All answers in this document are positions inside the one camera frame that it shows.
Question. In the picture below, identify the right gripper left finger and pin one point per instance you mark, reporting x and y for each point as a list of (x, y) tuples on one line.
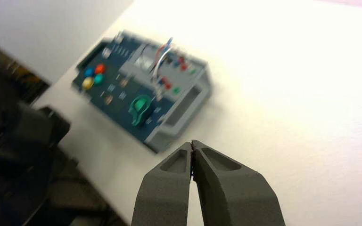
[(165, 193)]

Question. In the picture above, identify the blue push button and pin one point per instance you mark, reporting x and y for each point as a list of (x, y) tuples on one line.
[(89, 72)]

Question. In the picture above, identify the small white display screen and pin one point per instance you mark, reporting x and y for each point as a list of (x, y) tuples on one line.
[(144, 63)]

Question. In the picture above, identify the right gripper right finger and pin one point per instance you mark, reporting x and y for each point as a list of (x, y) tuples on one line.
[(231, 193)]

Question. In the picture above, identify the silver toggle switch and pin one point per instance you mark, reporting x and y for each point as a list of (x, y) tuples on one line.
[(108, 99), (124, 82)]

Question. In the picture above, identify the teal push button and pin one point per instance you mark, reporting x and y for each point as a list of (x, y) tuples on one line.
[(98, 79)]

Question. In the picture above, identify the black green rotary knob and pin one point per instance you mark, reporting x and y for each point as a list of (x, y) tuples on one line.
[(139, 109)]

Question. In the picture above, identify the white slider knob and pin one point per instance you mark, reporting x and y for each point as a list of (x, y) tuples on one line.
[(106, 52)]

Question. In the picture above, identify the red push button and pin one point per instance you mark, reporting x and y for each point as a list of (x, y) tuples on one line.
[(100, 68)]

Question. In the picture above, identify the yellow push button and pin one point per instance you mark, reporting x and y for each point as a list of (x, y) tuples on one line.
[(87, 83)]

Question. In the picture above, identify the grey and blue task box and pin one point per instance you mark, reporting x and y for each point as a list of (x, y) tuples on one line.
[(128, 103)]

